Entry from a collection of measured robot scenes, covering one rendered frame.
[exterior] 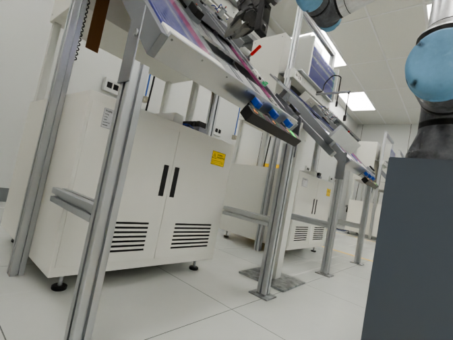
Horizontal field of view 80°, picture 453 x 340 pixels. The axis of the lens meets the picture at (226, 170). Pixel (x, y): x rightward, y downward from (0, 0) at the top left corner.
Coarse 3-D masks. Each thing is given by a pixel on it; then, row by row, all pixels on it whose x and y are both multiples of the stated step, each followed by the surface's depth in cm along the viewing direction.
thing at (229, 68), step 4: (216, 56) 93; (220, 60) 94; (224, 64) 94; (228, 64) 98; (224, 68) 89; (228, 68) 93; (232, 68) 99; (232, 72) 94; (236, 72) 98; (236, 76) 94; (240, 76) 99; (244, 76) 106; (244, 80) 100; (248, 80) 105; (248, 84) 100; (252, 84) 106; (252, 88) 101; (256, 88) 107; (260, 88) 114; (260, 92) 107; (264, 92) 113; (264, 96) 108; (268, 100) 109
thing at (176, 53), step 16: (160, 48) 63; (176, 48) 64; (192, 48) 66; (176, 64) 68; (192, 64) 70; (208, 64) 72; (208, 80) 76; (224, 80) 78; (240, 80) 82; (224, 96) 83; (240, 96) 86; (256, 96) 89; (288, 128) 112
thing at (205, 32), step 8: (184, 8) 113; (200, 24) 113; (200, 32) 105; (208, 32) 116; (216, 40) 117; (216, 48) 130; (224, 48) 117; (224, 56) 131; (232, 56) 119; (240, 56) 138; (232, 64) 131; (240, 64) 125
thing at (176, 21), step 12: (156, 0) 79; (168, 0) 92; (156, 12) 70; (168, 12) 79; (180, 12) 93; (168, 24) 69; (180, 24) 80; (192, 24) 94; (180, 36) 70; (192, 36) 81; (204, 48) 82; (216, 60) 83
